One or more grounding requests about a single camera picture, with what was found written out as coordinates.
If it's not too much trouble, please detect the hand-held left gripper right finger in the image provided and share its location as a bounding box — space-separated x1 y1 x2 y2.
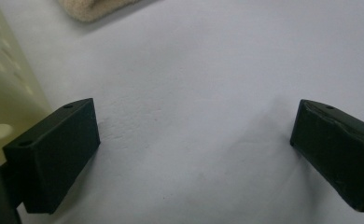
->
289 99 364 214

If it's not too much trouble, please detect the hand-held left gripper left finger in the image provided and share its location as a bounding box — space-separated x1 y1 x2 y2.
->
2 98 101 215

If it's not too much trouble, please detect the pale yellow plastic basket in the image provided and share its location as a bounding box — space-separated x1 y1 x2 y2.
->
0 0 53 166

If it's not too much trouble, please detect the beige glove with orange print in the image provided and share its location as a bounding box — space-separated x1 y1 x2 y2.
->
58 0 142 23

